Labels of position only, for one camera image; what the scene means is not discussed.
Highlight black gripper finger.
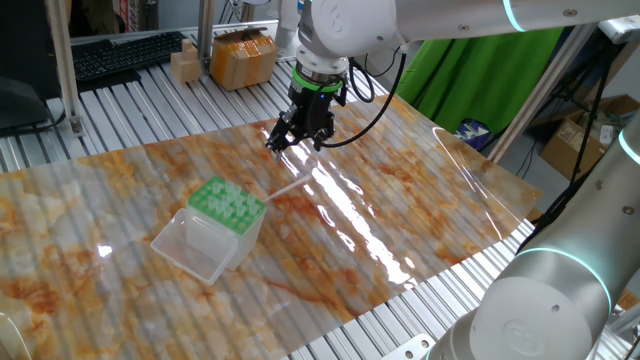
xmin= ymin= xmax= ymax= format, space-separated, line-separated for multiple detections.
xmin=264 ymin=113 xmax=296 ymax=162
xmin=310 ymin=118 xmax=337 ymax=152

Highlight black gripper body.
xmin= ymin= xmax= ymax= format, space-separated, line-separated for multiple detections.
xmin=278 ymin=87 xmax=347 ymax=137

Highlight clear plastic pipette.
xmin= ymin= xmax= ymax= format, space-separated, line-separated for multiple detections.
xmin=262 ymin=173 xmax=313 ymax=204

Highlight green pipette tip rack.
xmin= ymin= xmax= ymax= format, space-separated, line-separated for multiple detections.
xmin=186 ymin=174 xmax=268 ymax=237

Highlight translucent pipette tip box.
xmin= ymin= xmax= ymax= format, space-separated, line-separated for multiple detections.
xmin=149 ymin=197 xmax=268 ymax=287

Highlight orange marble pattern mat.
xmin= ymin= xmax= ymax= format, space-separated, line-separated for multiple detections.
xmin=0 ymin=94 xmax=544 ymax=360

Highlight blue white patterned bag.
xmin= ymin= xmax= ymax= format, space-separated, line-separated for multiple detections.
xmin=452 ymin=118 xmax=495 ymax=152

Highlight green cloth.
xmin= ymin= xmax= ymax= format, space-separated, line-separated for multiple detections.
xmin=396 ymin=25 xmax=565 ymax=136

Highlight black computer keyboard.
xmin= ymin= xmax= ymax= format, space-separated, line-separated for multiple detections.
xmin=71 ymin=30 xmax=189 ymax=84

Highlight open cardboard box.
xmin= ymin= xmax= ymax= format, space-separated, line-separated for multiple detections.
xmin=538 ymin=93 xmax=640 ymax=182

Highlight black computer monitor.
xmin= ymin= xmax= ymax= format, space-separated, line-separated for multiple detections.
xmin=0 ymin=0 xmax=69 ymax=132

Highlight green wrist adapter ring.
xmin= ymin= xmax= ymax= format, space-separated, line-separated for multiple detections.
xmin=291 ymin=67 xmax=346 ymax=94

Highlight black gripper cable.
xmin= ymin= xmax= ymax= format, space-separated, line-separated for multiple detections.
xmin=307 ymin=47 xmax=409 ymax=150

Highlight aluminium frame post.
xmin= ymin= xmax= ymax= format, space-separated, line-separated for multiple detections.
xmin=196 ymin=0 xmax=217 ymax=76
xmin=487 ymin=22 xmax=601 ymax=165
xmin=43 ymin=0 xmax=87 ymax=137

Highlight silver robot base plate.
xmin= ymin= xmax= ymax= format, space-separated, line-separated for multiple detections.
xmin=382 ymin=333 xmax=437 ymax=360

